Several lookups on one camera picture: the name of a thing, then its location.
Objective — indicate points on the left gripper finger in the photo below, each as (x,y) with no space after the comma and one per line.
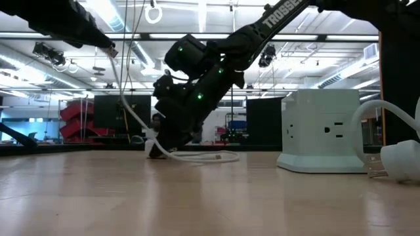
(88,34)

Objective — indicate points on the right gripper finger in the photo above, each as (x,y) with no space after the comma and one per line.
(174,141)

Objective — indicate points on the white USB charger block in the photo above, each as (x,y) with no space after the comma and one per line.
(149,145)

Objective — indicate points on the white cube power strip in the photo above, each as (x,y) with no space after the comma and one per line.
(315,131)

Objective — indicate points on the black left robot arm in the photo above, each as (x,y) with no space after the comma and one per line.
(13,6)

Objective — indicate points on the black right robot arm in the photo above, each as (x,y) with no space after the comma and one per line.
(282,11)

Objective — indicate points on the person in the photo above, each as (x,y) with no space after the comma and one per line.
(157,119)

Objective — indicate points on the small blue storage box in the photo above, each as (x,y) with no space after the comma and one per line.
(238,125)

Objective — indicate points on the black upright board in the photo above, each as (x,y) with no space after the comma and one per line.
(264,121)

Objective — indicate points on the black screen panel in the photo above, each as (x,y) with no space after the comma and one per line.
(108,111)

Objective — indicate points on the black hanging spot lamp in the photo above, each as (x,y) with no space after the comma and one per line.
(266,57)

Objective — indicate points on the red stacked bins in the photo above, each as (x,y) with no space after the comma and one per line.
(73,128)

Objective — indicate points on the black partition panel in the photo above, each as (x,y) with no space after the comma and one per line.
(400,98)

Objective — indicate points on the white mains plug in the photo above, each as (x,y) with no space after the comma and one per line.
(400,160)

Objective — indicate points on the black ceiling camera mount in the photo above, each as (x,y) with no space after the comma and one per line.
(49,54)

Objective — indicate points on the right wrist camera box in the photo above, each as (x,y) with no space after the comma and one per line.
(163,86)

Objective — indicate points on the black table frame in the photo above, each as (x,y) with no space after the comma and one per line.
(98,148)

